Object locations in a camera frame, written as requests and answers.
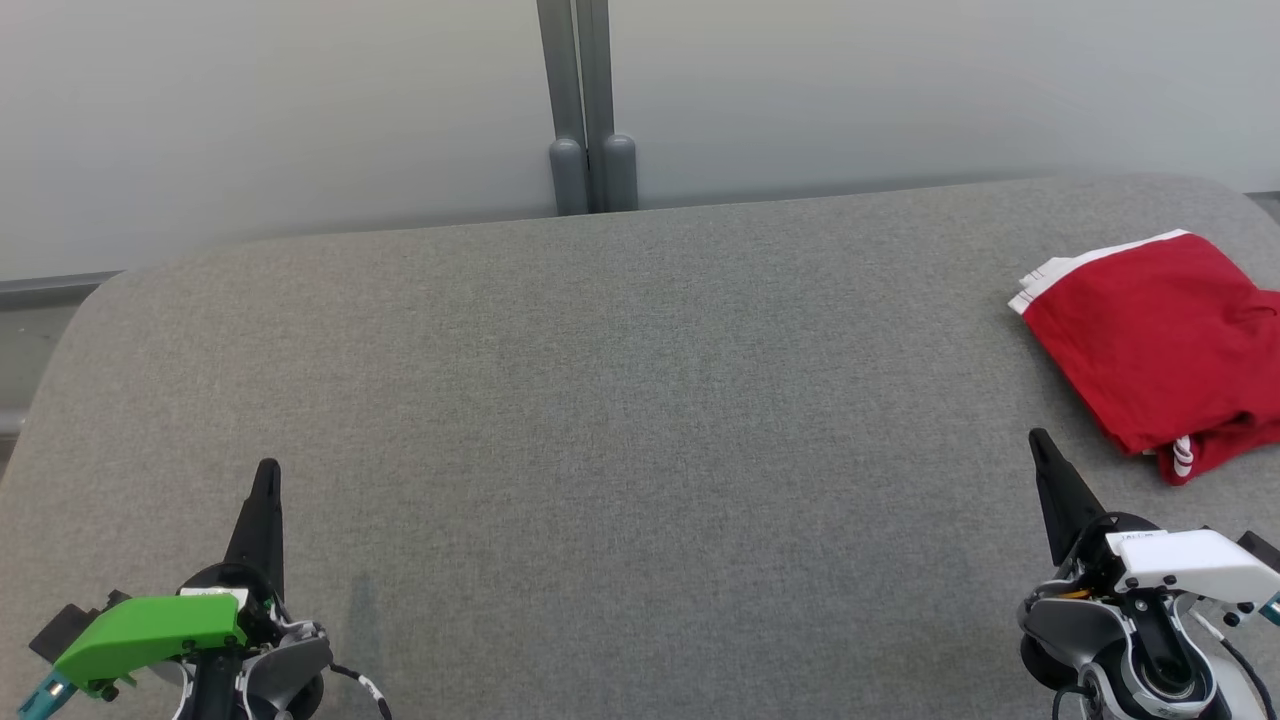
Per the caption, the grey fabric sofa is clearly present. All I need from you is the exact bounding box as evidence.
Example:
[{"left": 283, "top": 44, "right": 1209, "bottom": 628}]
[{"left": 0, "top": 172, "right": 1280, "bottom": 720}]

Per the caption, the grey metal partition post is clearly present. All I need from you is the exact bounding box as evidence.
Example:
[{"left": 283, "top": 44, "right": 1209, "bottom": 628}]
[
  {"left": 577, "top": 0, "right": 639, "bottom": 214},
  {"left": 537, "top": 0, "right": 589, "bottom": 217}
]

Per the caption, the left cable teal connector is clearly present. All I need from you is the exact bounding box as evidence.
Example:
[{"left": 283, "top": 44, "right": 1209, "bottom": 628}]
[{"left": 15, "top": 672, "right": 73, "bottom": 720}]

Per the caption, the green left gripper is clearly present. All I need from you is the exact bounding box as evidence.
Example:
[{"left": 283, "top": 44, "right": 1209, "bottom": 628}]
[{"left": 52, "top": 459, "right": 285, "bottom": 699}]

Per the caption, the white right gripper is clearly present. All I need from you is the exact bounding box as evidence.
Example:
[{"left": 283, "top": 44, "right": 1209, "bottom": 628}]
[{"left": 1028, "top": 428, "right": 1280, "bottom": 607}]

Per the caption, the black white banded cable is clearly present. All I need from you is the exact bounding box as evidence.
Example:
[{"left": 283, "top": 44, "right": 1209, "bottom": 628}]
[{"left": 328, "top": 662, "right": 393, "bottom": 720}]

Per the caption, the grey baseboard strip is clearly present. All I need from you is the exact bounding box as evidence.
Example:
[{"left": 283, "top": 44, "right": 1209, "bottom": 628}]
[{"left": 0, "top": 270, "right": 123, "bottom": 311}]

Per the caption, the red white basketball jersey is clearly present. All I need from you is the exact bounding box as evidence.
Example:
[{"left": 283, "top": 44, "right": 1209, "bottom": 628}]
[
  {"left": 1007, "top": 258, "right": 1280, "bottom": 488},
  {"left": 1020, "top": 229, "right": 1280, "bottom": 457}
]

